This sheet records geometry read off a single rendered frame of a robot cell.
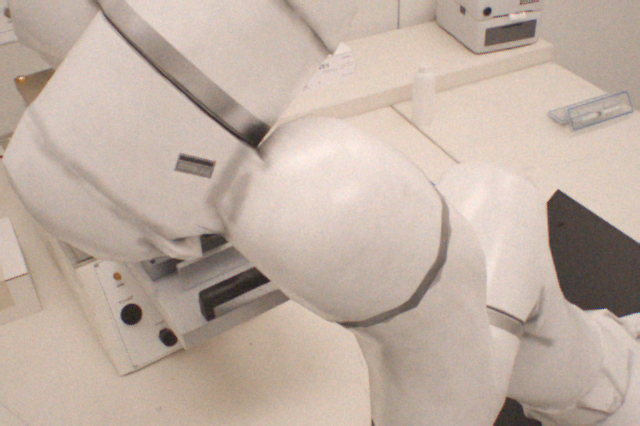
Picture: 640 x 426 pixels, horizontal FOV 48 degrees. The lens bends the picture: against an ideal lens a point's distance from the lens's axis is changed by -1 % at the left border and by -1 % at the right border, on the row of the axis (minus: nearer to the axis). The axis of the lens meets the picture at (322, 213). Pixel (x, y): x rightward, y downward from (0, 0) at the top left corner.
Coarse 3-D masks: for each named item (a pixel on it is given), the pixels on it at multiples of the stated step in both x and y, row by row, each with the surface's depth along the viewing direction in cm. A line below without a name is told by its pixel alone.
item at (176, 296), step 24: (192, 264) 94; (216, 264) 97; (240, 264) 99; (144, 288) 100; (168, 288) 96; (192, 288) 96; (264, 288) 96; (168, 312) 93; (192, 312) 93; (216, 312) 92; (240, 312) 94; (264, 312) 96; (192, 336) 91
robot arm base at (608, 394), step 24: (600, 312) 78; (600, 336) 72; (624, 336) 76; (624, 360) 72; (600, 384) 70; (624, 384) 72; (528, 408) 74; (576, 408) 71; (600, 408) 70; (624, 408) 72
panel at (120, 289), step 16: (96, 272) 108; (112, 272) 110; (128, 272) 111; (112, 288) 110; (128, 288) 111; (112, 304) 110; (128, 304) 111; (144, 304) 113; (112, 320) 110; (144, 320) 113; (160, 320) 114; (128, 336) 112; (144, 336) 113; (128, 352) 112; (144, 352) 113; (160, 352) 115
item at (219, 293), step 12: (240, 276) 92; (252, 276) 92; (264, 276) 93; (204, 288) 90; (216, 288) 90; (228, 288) 90; (240, 288) 91; (252, 288) 93; (204, 300) 89; (216, 300) 90; (228, 300) 91; (204, 312) 90
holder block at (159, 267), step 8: (208, 240) 100; (216, 240) 100; (224, 240) 101; (208, 248) 100; (168, 256) 98; (144, 264) 99; (152, 264) 96; (160, 264) 97; (168, 264) 98; (176, 264) 98; (152, 272) 97; (160, 272) 97; (168, 272) 98
